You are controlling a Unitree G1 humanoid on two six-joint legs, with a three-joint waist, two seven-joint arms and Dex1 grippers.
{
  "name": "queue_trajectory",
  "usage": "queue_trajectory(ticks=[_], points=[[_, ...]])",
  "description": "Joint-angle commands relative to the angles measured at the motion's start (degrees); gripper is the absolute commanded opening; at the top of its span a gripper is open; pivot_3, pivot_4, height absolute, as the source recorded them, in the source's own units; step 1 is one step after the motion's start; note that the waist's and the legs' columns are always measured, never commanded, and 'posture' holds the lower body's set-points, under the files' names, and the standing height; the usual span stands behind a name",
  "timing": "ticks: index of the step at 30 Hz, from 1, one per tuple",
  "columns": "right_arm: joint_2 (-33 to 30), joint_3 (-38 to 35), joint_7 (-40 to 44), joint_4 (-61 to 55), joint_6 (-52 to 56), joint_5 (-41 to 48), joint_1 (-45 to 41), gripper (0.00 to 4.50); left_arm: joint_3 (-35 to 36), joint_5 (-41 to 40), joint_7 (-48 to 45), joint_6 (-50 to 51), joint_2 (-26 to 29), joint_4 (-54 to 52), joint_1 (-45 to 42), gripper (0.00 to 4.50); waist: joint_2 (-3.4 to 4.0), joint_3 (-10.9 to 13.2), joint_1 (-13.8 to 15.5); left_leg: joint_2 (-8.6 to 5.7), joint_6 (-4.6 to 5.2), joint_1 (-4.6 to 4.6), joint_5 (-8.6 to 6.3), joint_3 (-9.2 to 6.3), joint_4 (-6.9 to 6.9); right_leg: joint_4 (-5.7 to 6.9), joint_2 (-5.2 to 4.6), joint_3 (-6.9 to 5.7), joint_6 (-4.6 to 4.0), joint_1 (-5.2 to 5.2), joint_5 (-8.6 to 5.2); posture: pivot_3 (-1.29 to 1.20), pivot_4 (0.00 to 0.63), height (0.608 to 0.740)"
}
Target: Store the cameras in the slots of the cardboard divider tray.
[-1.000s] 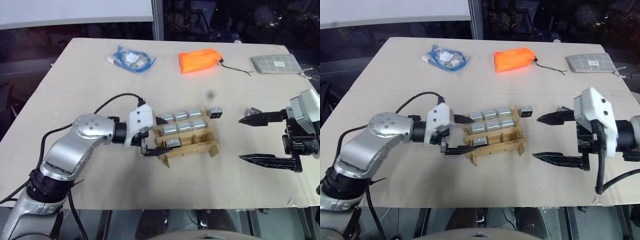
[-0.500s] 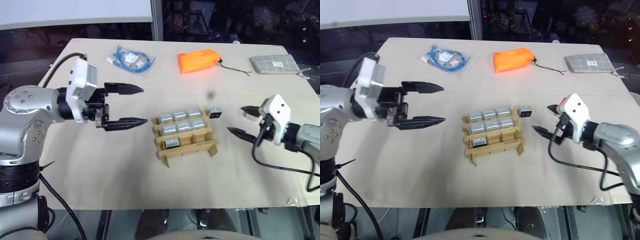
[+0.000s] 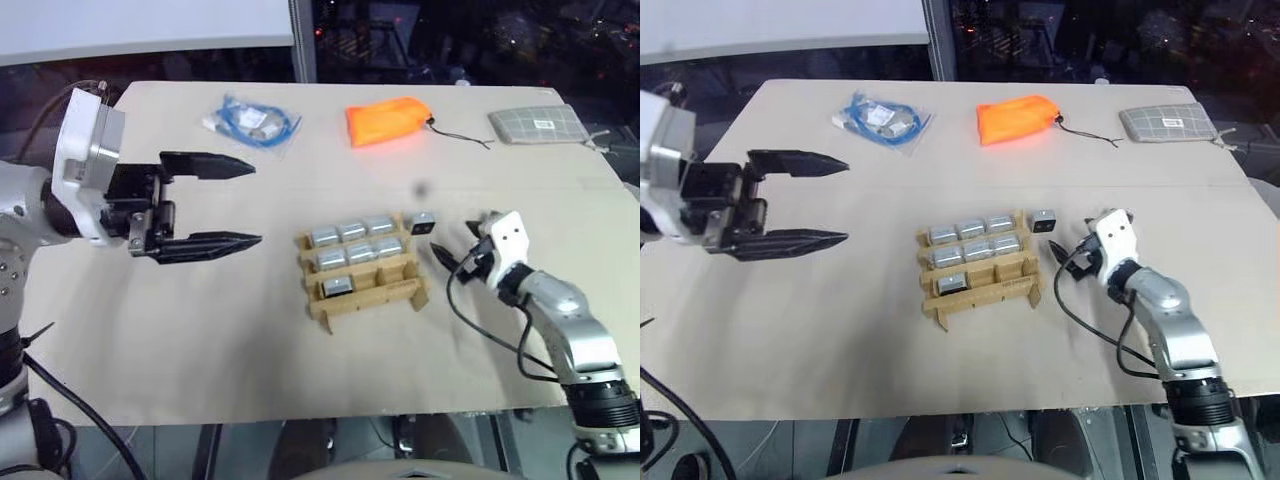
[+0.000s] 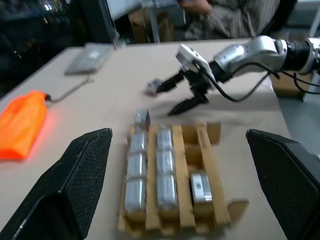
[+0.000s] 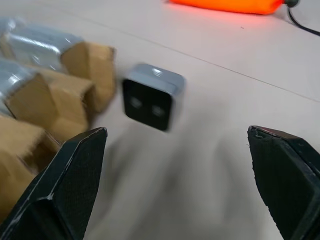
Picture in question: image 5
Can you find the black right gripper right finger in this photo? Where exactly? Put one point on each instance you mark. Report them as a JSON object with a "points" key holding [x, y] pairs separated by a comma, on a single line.
{"points": [[282, 180]]}

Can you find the brown cardboard divider tray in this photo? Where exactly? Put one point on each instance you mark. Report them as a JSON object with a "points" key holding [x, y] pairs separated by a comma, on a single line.
{"points": [[50, 110]]}

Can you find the orange object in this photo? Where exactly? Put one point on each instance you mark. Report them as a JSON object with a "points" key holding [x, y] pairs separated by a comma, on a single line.
{"points": [[232, 5]]}

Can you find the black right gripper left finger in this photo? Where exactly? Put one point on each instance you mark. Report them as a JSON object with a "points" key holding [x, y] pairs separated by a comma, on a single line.
{"points": [[62, 185]]}

